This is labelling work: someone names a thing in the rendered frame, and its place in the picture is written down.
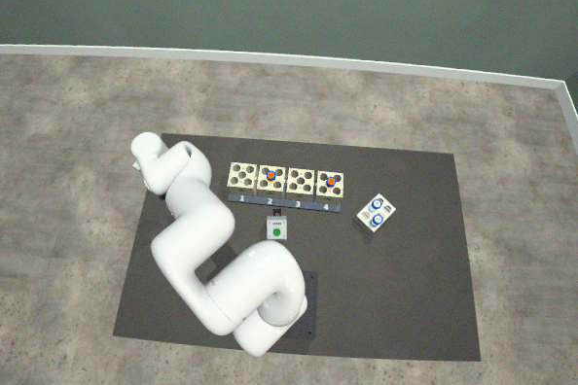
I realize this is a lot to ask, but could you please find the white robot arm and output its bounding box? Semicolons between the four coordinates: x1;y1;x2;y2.
130;132;307;357

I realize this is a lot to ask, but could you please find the cream block with round holes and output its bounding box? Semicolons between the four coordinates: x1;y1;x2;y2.
314;171;343;204
257;165;285;199
228;162;258;195
286;168;314;201

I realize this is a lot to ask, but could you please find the white tube rack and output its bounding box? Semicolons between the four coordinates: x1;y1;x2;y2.
353;194;395;234

